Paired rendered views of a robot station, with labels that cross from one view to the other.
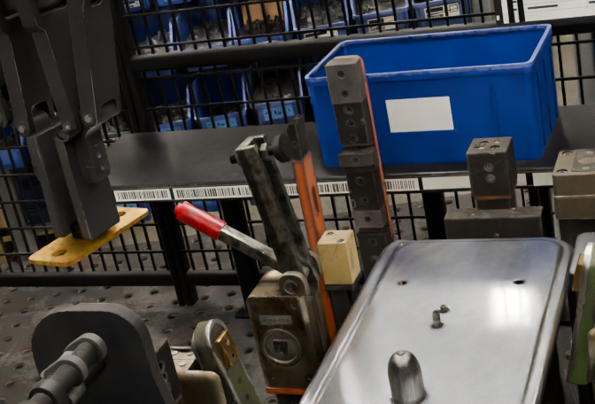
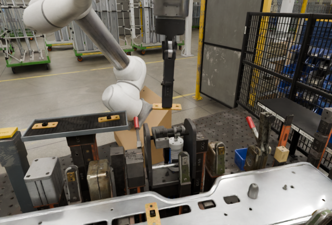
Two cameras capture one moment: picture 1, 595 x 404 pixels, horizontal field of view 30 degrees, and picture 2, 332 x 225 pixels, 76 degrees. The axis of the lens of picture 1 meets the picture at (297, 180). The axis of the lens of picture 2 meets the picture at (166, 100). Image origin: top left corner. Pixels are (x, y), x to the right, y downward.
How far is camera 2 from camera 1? 0.46 m
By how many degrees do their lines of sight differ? 49
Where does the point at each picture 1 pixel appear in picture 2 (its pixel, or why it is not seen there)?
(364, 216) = (312, 151)
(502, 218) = not seen: outside the picture
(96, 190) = (167, 98)
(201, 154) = (293, 111)
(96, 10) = (169, 60)
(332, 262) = (277, 153)
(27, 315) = not seen: hidden behind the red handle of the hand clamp
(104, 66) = (169, 73)
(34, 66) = not seen: hidden behind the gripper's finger
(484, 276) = (316, 190)
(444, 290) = (300, 183)
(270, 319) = (250, 153)
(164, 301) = (275, 136)
